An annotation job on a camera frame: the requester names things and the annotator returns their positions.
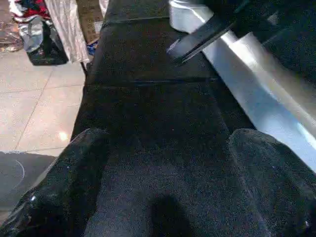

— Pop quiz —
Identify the black work mat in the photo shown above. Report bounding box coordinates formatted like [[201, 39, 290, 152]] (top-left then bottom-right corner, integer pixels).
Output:
[[69, 0, 316, 237]]

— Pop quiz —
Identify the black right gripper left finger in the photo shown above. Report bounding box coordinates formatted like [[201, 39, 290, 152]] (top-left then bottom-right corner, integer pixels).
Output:
[[0, 127, 110, 237]]

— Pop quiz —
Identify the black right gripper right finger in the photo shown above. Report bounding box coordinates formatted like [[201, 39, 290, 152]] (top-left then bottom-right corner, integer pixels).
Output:
[[228, 128, 316, 237]]

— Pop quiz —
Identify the colourful clothes pile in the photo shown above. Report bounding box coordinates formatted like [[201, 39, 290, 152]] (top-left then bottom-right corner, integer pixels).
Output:
[[7, 0, 50, 23]]

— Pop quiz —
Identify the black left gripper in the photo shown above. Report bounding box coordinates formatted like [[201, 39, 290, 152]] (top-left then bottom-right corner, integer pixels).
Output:
[[166, 0, 302, 65]]

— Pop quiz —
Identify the white hanging cloth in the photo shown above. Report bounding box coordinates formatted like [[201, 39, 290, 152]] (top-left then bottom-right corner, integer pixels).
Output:
[[44, 0, 90, 64]]

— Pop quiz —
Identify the black bag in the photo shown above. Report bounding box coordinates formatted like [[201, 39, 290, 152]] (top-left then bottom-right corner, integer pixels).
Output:
[[22, 17, 70, 66]]

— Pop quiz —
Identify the brown cardboard box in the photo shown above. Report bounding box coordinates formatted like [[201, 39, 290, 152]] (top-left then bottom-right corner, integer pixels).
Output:
[[77, 0, 107, 44]]

